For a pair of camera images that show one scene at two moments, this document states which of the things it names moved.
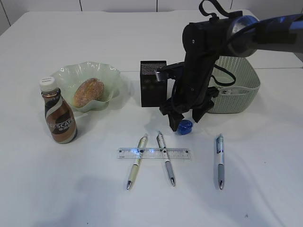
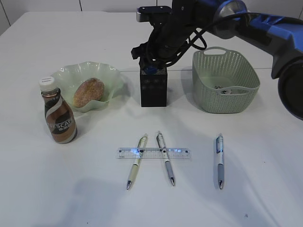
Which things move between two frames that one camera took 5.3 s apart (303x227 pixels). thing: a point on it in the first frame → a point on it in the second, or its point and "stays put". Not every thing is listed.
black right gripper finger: (197, 113) → (147, 63)
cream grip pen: (141, 147) stays put
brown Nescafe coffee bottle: (60, 118) stays put
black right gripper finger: (174, 120) → (142, 50)
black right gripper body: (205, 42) → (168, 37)
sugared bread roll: (89, 90) stays put
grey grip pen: (161, 141) stays put
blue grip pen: (220, 150) stays put
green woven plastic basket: (238, 83) stays put
